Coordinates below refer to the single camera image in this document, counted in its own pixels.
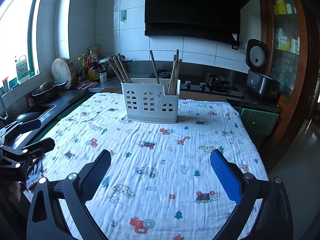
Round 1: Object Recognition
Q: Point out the wooden chopstick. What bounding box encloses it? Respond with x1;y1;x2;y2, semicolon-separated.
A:
175;49;179;62
108;57;124;83
167;54;177;95
150;50;160;84
170;61;178;95
113;56;129;83
118;54;132;83
174;59;182;95

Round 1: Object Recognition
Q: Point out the person's left hand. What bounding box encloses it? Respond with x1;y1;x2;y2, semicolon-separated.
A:
8;181;21;204

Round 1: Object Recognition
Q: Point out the grey knit glove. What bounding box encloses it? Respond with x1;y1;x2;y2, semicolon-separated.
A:
25;159;43;191

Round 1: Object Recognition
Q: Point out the round wooden cutting board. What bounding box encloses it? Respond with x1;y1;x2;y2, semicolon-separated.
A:
51;57;76;90

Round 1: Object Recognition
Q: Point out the pink cloth rag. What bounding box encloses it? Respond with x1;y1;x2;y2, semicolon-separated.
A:
77;80;98;90

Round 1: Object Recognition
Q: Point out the small white jar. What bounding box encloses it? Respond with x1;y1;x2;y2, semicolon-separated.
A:
99;69;108;83

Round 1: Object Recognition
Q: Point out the dark soy sauce bottle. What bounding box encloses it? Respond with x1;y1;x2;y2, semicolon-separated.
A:
87;50;100;81

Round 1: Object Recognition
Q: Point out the white plastic utensil holder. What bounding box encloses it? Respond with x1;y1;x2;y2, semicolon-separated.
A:
121;78;181;124

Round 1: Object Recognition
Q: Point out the white cartoon print cloth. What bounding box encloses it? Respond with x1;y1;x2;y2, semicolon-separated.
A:
41;93;267;239

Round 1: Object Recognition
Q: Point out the black rice cooker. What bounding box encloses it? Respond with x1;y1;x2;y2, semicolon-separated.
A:
245;39;280;101

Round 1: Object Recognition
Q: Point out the black gas stove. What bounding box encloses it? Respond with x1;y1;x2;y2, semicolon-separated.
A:
150;69;246;99

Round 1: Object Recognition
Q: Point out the wooden glass cabinet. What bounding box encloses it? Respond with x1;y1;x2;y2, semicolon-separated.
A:
260;0;319;155

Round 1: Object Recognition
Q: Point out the black range hood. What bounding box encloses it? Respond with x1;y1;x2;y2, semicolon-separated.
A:
144;0;250;47

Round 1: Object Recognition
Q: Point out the steel bowl with handle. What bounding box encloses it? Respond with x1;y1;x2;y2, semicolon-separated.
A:
31;79;68;102

